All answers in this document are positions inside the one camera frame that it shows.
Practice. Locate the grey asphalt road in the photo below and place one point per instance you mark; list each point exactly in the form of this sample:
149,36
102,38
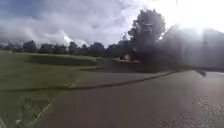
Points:
133,103

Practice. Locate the tall dark tree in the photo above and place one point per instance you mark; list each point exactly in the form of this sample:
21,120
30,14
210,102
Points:
146,30

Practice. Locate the green grass field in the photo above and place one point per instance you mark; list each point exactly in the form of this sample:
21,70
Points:
26,78

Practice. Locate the distant row of trees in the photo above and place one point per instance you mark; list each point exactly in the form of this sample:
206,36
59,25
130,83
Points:
50,48

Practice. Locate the building with pitched roof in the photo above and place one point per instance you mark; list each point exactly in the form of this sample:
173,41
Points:
200,50

